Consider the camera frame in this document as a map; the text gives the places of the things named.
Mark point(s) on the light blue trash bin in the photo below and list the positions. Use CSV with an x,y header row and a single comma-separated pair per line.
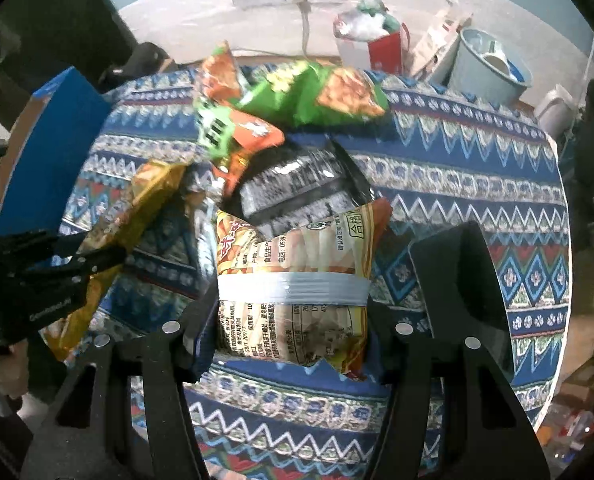
x,y
482,80

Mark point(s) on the white electric kettle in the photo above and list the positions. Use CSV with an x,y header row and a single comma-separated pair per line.
x,y
557,110

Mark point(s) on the red and white bag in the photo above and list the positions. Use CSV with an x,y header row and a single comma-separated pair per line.
x,y
387,50

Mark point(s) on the orange and green snack packet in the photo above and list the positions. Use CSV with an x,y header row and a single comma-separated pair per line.
x,y
217,85

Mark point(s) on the clear plastic bottle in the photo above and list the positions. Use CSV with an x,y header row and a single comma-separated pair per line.
x,y
572,435

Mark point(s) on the black device on floor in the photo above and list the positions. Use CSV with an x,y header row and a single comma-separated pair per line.
x,y
137,62

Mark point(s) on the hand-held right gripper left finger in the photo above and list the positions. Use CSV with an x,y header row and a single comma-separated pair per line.
x,y
203,355

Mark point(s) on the black white-text snack packet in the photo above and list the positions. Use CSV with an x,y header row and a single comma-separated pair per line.
x,y
297,180

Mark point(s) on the small brown cardboard box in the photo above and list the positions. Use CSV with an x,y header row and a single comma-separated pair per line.
x,y
168,65

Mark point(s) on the blue cardboard box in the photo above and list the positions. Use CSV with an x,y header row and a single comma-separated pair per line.
x,y
52,160

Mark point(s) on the black hanging garment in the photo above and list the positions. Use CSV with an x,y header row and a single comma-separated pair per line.
x,y
52,25

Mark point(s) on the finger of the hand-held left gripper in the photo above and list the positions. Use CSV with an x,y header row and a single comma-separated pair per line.
x,y
87,267
47,247

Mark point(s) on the blue patterned tablecloth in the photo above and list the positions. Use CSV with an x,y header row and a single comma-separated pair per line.
x,y
452,160

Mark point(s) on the flattened cardboard pieces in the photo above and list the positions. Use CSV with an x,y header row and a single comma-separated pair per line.
x,y
432,45

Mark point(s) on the gold snack packet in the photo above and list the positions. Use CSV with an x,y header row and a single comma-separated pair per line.
x,y
127,210

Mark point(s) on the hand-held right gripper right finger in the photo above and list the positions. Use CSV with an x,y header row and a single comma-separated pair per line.
x,y
377,355

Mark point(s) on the silver snack packet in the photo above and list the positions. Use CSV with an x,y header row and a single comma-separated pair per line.
x,y
202,230

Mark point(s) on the beige taped snack packet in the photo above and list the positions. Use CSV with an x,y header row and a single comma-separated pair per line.
x,y
297,255

